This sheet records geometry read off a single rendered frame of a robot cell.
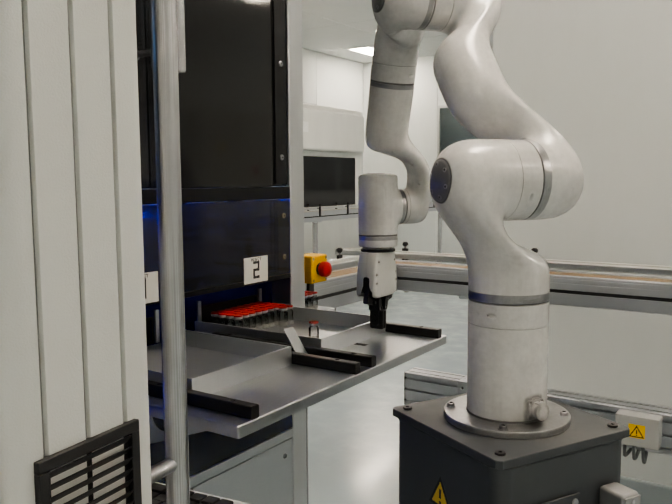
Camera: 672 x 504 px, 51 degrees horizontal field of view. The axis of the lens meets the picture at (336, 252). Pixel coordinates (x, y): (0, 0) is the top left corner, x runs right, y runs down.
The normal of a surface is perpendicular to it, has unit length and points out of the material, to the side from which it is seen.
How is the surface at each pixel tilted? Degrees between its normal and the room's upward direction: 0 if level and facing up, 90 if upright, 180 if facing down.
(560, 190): 103
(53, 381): 90
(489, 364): 90
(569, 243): 90
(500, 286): 90
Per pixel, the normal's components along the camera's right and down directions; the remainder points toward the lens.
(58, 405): 0.90, 0.04
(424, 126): -0.55, 0.09
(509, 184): 0.36, 0.20
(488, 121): -0.34, 0.64
